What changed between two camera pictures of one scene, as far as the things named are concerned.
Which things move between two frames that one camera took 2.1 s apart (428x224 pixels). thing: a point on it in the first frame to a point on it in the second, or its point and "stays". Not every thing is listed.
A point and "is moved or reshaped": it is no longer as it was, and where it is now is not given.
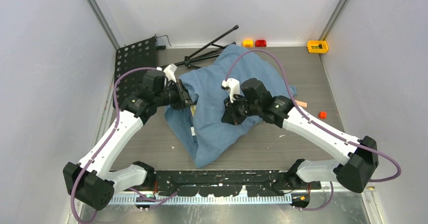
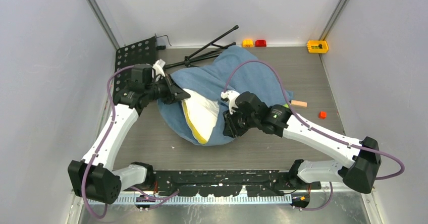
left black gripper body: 173,95 to 157,90
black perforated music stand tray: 141,54 stays
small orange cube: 322,115 stays
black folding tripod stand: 209,49 stays
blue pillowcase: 214,140 is moved or reshaped
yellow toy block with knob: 317,46 stays
